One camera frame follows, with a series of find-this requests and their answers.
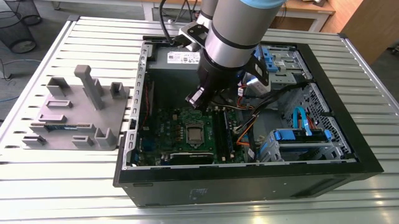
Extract silver CPU chip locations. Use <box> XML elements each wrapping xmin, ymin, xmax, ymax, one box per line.
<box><xmin>188</xmin><ymin>128</ymin><xmax>202</xmax><ymax>142</ymax></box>

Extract CPU socket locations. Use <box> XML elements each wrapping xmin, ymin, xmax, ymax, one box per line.
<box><xmin>184</xmin><ymin>124</ymin><xmax>205</xmax><ymax>145</ymax></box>

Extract grey power supply unit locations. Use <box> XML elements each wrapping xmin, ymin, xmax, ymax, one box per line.
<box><xmin>145</xmin><ymin>46</ymin><xmax>202</xmax><ymax>109</ymax></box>

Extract blue drive bay latch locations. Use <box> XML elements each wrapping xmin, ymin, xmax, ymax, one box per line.
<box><xmin>253</xmin><ymin>45</ymin><xmax>279</xmax><ymax>72</ymax></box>

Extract metal socket cover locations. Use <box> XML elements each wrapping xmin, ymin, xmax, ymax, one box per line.
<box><xmin>185</xmin><ymin>125</ymin><xmax>205</xmax><ymax>144</ymax></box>

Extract metal optical drive cage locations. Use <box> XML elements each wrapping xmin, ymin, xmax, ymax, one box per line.
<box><xmin>242</xmin><ymin>45</ymin><xmax>313</xmax><ymax>98</ymax></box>

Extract black RAM slot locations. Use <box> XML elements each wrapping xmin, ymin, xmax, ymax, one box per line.
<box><xmin>212</xmin><ymin>108</ymin><xmax>222</xmax><ymax>162</ymax></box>
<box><xmin>218</xmin><ymin>109</ymin><xmax>229</xmax><ymax>162</ymax></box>
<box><xmin>216</xmin><ymin>108</ymin><xmax>225</xmax><ymax>162</ymax></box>

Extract green Dell motherboard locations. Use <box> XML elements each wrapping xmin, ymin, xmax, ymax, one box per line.
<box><xmin>136</xmin><ymin>106</ymin><xmax>246</xmax><ymax>167</ymax></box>

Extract hard disk in blue carrier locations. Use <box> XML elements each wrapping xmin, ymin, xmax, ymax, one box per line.
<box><xmin>272</xmin><ymin>129</ymin><xmax>332</xmax><ymax>143</ymax></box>

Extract black graphics card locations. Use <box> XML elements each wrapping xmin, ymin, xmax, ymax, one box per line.
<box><xmin>169</xmin><ymin>152</ymin><xmax>214</xmax><ymax>166</ymax></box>

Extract metal disk bay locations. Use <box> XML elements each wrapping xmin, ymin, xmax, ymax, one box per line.
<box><xmin>256</xmin><ymin>129</ymin><xmax>356</xmax><ymax>163</ymax></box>

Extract wooden desk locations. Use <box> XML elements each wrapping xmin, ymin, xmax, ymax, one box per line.
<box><xmin>271</xmin><ymin>0</ymin><xmax>336</xmax><ymax>33</ymax></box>

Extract grey parts rack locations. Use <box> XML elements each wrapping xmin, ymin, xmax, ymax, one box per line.
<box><xmin>20</xmin><ymin>64</ymin><xmax>132</xmax><ymax>151</ymax></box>

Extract black PC case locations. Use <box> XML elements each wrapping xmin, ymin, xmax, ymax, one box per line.
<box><xmin>112</xmin><ymin>35</ymin><xmax>384</xmax><ymax>208</ymax></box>

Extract green RAM stick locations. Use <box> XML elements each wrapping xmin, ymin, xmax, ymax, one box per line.
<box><xmin>30</xmin><ymin>123</ymin><xmax>93</xmax><ymax>132</ymax></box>

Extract wooden cabinet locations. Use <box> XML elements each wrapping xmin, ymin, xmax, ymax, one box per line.
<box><xmin>339</xmin><ymin>0</ymin><xmax>399</xmax><ymax>66</ymax></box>

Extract white black green wire bundle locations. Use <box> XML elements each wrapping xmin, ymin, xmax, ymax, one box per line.
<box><xmin>214</xmin><ymin>104</ymin><xmax>249</xmax><ymax>111</ymax></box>

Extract red orange yellow wire bundle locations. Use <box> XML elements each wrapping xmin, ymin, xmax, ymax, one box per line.
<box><xmin>236</xmin><ymin>98</ymin><xmax>254</xmax><ymax>111</ymax></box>

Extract black sleeved cable bundle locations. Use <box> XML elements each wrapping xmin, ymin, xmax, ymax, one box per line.
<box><xmin>236</xmin><ymin>81</ymin><xmax>315</xmax><ymax>132</ymax></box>

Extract grey camera with black plate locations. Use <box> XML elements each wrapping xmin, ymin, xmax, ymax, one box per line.
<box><xmin>172</xmin><ymin>22</ymin><xmax>209</xmax><ymax>51</ymax></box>

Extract thin red wire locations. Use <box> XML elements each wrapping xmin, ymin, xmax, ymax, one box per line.
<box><xmin>141</xmin><ymin>80</ymin><xmax>150</xmax><ymax>131</ymax></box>

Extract black camera cable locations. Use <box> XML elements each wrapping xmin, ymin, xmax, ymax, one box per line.
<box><xmin>158</xmin><ymin>0</ymin><xmax>174</xmax><ymax>45</ymax></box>

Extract blue flat data cable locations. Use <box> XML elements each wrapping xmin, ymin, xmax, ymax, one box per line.
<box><xmin>292</xmin><ymin>106</ymin><xmax>312</xmax><ymax>136</ymax></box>

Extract black wire mesh bin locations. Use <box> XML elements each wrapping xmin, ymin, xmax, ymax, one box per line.
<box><xmin>12</xmin><ymin>0</ymin><xmax>42</xmax><ymax>27</ymax></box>
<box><xmin>0</xmin><ymin>10</ymin><xmax>37</xmax><ymax>55</ymax></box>

